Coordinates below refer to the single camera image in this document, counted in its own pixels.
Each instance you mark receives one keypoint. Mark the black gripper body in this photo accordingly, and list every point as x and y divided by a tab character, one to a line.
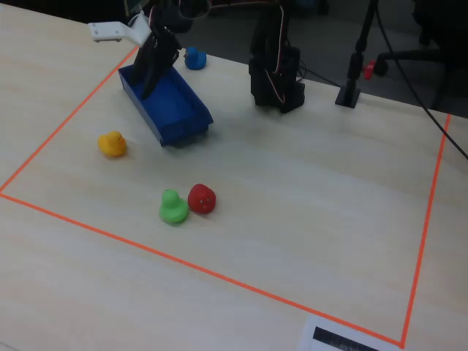
158	54

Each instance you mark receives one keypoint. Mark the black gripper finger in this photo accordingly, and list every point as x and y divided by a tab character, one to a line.
146	60
162	62

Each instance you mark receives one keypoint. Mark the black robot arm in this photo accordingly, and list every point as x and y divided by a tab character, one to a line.
272	86

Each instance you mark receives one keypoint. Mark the blue rubber duck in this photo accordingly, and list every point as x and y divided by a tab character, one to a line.
195	60

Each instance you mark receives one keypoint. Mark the blue plastic box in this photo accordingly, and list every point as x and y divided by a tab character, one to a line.
175	109

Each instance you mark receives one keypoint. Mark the yellow rubber duck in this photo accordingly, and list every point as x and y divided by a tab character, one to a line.
111	144

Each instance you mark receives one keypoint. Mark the red rubber duck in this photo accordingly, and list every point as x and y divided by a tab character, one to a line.
202	199

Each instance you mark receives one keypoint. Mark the green rubber duck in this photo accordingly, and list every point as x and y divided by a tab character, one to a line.
172	210

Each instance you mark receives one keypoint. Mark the orange tape strip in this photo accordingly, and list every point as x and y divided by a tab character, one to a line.
199	268
68	120
425	234

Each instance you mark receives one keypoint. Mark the black pole stand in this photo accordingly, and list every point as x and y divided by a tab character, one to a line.
349	96

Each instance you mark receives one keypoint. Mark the red knob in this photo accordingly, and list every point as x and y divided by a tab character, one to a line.
370	69

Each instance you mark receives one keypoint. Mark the black office chair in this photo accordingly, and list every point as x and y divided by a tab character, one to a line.
409	55

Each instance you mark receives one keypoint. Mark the white paper label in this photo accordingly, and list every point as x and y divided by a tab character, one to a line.
309	334

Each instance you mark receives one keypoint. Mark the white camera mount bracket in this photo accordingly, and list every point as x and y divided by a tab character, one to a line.
109	31

